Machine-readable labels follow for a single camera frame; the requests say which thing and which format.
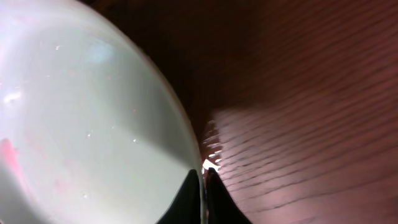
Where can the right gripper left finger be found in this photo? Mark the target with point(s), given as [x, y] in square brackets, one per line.
[186, 206]

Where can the light blue plate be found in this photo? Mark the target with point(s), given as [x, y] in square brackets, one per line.
[91, 131]

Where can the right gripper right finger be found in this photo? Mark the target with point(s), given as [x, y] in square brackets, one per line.
[221, 207]

